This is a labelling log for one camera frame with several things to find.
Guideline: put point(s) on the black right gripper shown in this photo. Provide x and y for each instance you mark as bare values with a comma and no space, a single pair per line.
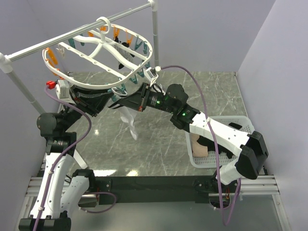
137,100

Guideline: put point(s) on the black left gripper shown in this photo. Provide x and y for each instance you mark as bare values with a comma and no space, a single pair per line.
93,100

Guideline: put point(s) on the white sock black cuff stripes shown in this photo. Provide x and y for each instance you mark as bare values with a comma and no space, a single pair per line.
127,115

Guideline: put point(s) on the teal clothespin being pinched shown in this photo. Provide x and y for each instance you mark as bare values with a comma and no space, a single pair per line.
121,90

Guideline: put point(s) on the orange clothespin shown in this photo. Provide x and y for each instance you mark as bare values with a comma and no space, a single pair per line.
116,32
129,38
52,58

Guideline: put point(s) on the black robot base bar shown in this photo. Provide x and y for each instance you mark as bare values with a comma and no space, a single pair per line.
153,189

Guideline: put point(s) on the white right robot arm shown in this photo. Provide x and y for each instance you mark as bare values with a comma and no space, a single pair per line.
249,148

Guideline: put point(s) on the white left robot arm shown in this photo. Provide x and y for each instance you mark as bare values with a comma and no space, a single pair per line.
54,207

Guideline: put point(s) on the teal clothespin front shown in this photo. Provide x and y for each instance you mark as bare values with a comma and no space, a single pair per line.
134,79

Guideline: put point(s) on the teal clothespin left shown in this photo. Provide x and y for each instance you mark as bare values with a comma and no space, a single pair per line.
138,44

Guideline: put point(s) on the clear clothespin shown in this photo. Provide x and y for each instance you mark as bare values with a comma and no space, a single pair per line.
61,51

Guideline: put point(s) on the beige cloth in basket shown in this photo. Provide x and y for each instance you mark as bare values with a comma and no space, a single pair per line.
197,149

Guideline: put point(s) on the white plastic laundry basket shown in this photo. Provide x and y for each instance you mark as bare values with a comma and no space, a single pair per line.
240,122

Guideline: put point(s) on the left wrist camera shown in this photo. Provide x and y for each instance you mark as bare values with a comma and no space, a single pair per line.
62,90

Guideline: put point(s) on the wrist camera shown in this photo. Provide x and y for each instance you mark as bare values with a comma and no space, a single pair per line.
151,74
62,90

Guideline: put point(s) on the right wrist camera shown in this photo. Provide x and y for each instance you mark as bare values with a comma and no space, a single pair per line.
151,74

